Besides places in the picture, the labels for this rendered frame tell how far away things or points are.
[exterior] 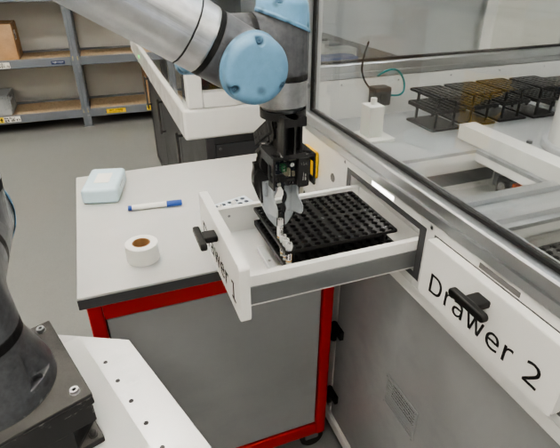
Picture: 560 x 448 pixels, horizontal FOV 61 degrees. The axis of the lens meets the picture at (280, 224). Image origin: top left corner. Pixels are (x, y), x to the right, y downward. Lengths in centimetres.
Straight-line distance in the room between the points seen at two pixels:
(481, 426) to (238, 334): 56
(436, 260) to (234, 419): 77
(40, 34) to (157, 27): 455
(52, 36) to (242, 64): 456
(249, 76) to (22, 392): 46
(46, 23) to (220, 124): 354
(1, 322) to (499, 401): 71
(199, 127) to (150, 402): 105
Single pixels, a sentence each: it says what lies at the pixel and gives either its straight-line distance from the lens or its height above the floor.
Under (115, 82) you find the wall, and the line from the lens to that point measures 510.
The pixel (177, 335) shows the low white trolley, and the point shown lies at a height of 59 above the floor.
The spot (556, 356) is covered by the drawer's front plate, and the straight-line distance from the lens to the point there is 70.
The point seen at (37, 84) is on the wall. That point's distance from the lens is 513.
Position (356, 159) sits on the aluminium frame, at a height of 96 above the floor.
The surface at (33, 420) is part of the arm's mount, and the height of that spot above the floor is 85.
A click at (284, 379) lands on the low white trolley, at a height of 35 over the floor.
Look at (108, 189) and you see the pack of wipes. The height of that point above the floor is 80.
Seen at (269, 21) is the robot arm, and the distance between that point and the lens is 69.
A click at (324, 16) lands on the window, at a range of 117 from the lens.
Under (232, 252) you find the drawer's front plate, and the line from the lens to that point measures 76.
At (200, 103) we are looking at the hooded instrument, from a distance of 161.
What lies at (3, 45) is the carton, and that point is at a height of 70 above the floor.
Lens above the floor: 134
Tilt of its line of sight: 30 degrees down
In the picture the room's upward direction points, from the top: straight up
